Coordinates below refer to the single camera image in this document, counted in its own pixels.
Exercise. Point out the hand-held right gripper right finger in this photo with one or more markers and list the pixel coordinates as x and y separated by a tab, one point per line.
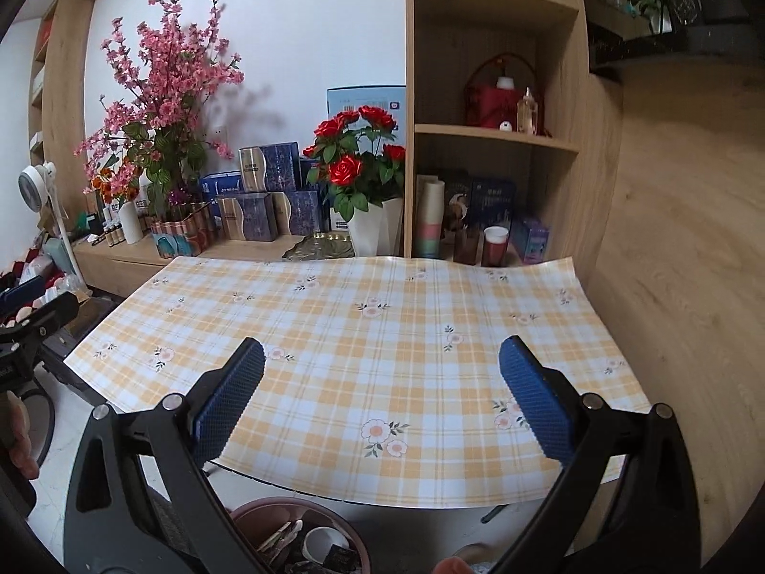
535	397

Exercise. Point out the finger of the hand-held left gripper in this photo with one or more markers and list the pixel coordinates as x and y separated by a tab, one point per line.
51	314
21	296

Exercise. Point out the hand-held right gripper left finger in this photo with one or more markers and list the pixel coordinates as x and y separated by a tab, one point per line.
230	400

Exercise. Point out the brown trash bin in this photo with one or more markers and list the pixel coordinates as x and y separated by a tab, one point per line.
251	514

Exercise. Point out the person's left hand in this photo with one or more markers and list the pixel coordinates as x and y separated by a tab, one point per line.
18	436

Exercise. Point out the row of small bottles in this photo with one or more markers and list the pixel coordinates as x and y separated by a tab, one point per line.
104	233

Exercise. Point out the white desk fan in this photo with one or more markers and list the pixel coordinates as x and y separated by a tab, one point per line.
33	185

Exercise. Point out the white bottle vase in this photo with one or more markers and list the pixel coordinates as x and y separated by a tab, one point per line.
130	224

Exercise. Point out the orange flowers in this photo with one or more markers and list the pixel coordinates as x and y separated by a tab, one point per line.
110	185

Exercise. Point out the yellow checked tablecloth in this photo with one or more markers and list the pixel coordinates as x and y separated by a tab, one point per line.
370	370

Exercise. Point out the striped basket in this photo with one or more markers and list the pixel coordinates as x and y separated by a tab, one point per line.
182	236

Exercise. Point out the red plastic cup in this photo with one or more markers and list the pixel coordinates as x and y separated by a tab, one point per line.
496	248

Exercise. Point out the purple box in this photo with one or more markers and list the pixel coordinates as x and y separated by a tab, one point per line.
532	242

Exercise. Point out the brown glass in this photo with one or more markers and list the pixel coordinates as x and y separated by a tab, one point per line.
467	248

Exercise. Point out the dark blue book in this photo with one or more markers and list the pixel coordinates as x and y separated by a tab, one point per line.
493	200

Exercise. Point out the cartoon figure box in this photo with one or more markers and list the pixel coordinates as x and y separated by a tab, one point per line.
458	203

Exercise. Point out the paper cup stack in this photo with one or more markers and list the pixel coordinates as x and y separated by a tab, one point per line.
430	215

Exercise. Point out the flat blue box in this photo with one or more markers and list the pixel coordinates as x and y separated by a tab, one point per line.
221	186

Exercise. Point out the plain dark blue box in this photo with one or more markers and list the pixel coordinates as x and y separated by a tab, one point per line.
308	176

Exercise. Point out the pink blossom branches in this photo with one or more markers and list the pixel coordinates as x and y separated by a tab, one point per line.
167	83

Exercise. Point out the red rose bouquet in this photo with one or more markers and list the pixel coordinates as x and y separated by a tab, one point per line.
349	167

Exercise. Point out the clear perfume bottle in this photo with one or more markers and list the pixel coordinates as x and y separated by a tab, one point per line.
528	113

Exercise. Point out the wooden shelf unit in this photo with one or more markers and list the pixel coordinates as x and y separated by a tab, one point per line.
409	131

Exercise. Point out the red basket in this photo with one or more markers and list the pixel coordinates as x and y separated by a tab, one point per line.
487	104

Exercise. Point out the blue white carton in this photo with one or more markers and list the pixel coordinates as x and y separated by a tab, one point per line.
364	98

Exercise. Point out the black wall cabinet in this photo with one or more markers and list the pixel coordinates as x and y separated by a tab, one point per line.
705	12

